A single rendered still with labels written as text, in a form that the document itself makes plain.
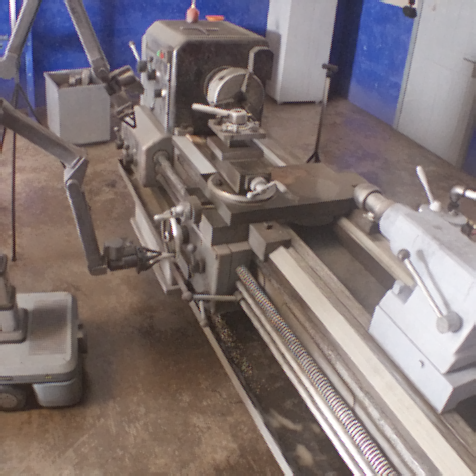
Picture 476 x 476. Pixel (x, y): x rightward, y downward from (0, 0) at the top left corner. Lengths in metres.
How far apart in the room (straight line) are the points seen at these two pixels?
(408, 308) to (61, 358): 1.38
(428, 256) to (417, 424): 0.42
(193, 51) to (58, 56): 3.39
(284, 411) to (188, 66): 1.61
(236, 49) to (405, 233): 1.49
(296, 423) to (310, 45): 4.92
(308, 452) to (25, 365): 1.15
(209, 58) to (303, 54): 3.61
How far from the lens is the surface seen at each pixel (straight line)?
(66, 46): 5.78
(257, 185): 1.79
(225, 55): 2.61
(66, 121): 4.55
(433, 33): 5.65
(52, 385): 2.23
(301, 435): 1.78
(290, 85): 6.15
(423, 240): 1.40
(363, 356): 1.44
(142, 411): 2.31
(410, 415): 1.34
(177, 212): 1.87
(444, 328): 1.29
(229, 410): 2.33
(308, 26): 6.07
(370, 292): 1.88
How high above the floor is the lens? 1.80
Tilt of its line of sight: 33 degrees down
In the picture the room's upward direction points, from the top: 6 degrees clockwise
